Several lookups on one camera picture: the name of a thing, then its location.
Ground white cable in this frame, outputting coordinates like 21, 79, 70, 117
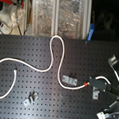
0, 32, 115, 105

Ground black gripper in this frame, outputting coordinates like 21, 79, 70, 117
89, 76, 110, 91

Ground red and white clutter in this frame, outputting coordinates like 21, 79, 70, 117
0, 0, 33, 36

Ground black perforated breadboard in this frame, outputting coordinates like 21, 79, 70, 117
0, 35, 119, 119

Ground grey cable clip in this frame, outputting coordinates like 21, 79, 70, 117
92, 87, 100, 100
62, 75, 77, 86
23, 91, 39, 107

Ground white connector with wires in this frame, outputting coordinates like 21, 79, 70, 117
95, 108, 119, 119

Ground clear plastic storage bins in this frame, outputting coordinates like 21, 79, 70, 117
32, 0, 93, 39

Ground grey cable clip middle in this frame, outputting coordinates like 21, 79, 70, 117
62, 75, 77, 86

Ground grey cable clip left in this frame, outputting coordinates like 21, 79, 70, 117
23, 91, 39, 107

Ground blue clamp handle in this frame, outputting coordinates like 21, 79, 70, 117
87, 23, 95, 41

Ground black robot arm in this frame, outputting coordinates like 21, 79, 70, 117
89, 55, 119, 115

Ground grey cable clip right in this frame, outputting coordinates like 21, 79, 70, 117
92, 87, 100, 100

